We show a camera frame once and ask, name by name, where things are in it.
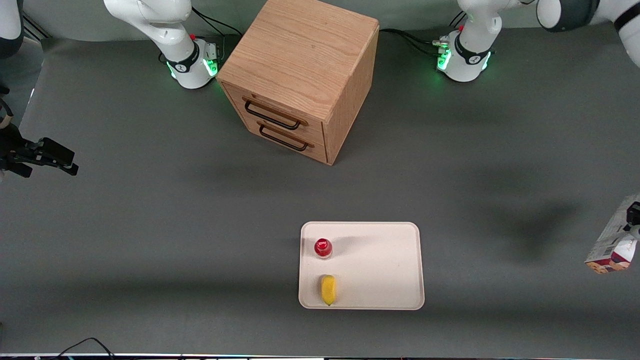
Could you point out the beige plastic tray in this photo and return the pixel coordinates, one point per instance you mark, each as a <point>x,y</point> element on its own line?
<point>380,270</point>

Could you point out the red capped bottle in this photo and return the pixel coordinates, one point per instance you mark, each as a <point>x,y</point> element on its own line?
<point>323,247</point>

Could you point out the wooden drawer front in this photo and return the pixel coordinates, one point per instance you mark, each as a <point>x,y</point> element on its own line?
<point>295,145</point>
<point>280,107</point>

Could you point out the yellow lemon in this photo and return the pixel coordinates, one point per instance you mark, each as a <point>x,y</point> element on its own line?
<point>328,290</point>

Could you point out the wooden drawer cabinet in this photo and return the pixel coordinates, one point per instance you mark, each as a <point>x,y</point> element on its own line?
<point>300,55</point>

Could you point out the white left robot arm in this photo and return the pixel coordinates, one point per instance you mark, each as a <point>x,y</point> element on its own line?
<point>472,60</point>

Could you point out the red cookie box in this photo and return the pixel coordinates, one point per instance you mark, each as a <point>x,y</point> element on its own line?
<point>612,245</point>

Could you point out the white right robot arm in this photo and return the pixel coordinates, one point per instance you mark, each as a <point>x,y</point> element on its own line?
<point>170,30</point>

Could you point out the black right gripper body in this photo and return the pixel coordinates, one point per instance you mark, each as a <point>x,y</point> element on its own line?
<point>11,148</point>

